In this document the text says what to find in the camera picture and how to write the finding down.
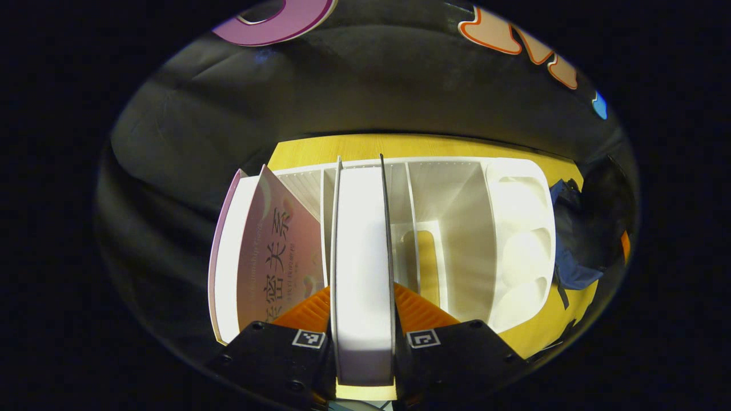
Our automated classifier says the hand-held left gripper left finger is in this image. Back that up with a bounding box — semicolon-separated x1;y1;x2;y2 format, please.
206;285;338;410

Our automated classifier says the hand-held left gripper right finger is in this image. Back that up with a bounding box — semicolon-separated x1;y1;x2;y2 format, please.
393;283;529;409

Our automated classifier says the blue schoolbag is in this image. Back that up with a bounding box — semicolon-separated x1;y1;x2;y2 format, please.
549;157;636;312

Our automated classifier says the pink book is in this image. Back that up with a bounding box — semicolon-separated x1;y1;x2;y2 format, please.
208;166;327;346

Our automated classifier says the white plastic bookshelf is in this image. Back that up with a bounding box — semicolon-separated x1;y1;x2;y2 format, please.
228;157;557;335

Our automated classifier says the black backdrop cloth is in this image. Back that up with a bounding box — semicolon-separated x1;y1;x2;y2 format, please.
100;0;640;366

